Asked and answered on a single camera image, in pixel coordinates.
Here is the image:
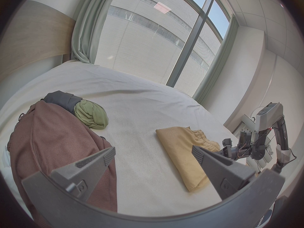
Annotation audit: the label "white garment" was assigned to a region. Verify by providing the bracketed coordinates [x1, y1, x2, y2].
[2, 146, 12, 168]

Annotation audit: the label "brown garment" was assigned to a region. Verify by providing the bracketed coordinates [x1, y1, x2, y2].
[7, 100, 119, 228]

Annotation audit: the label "black garment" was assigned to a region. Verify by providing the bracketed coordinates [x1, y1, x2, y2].
[43, 91, 82, 115]

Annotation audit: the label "green garment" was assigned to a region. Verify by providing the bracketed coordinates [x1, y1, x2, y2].
[74, 100, 109, 130]

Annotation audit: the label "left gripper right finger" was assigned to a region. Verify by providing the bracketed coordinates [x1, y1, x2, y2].
[191, 145, 256, 199]

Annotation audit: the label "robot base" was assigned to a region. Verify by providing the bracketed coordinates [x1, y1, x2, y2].
[241, 114, 274, 168]

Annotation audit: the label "window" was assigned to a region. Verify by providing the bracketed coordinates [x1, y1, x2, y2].
[94, 0, 232, 97]

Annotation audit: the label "tan shorts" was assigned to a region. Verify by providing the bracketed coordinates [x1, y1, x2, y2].
[155, 127, 221, 192]

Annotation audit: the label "bed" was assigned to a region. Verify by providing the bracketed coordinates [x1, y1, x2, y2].
[0, 0, 236, 228]

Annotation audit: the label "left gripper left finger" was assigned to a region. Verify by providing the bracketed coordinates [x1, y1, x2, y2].
[51, 147, 116, 203]

